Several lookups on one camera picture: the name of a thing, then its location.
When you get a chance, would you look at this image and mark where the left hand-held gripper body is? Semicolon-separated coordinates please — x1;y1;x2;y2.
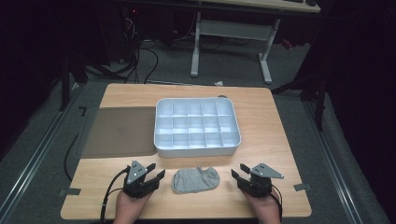
122;160;154;200

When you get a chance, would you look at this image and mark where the black metal stand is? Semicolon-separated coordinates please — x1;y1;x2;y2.
270;73;329;133
58;54;90;113

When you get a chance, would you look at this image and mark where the person's right hand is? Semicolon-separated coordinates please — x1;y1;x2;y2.
242;189;282;224

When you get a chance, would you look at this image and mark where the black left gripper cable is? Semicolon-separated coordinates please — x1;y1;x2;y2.
99;166;132;224

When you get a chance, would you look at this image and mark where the desk with white legs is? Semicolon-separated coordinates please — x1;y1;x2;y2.
189;0;321;85

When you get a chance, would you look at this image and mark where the metal floor rail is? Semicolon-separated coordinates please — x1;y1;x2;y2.
0;83;86;217
302;99;364;224

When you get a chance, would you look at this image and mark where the white compartment organizer box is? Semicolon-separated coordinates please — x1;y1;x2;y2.
153;97;242;159

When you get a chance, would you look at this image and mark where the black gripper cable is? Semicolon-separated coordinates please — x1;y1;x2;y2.
270;183;284;222
99;166;132;224

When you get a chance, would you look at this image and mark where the bundle of black cables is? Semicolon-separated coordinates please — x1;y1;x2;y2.
120;15;161;85

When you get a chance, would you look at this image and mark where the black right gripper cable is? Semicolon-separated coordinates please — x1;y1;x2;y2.
270;183;284;222

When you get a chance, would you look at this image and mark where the black floor cable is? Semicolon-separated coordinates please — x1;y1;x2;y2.
64;133;80;183

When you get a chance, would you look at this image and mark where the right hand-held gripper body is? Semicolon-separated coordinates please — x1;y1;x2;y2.
237;162;285;199

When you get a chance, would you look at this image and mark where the grey tape piece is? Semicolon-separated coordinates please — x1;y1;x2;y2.
59;187;82;197
293;182;312;192

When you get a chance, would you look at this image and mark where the grey sock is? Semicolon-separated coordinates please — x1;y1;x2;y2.
172;166;220;194

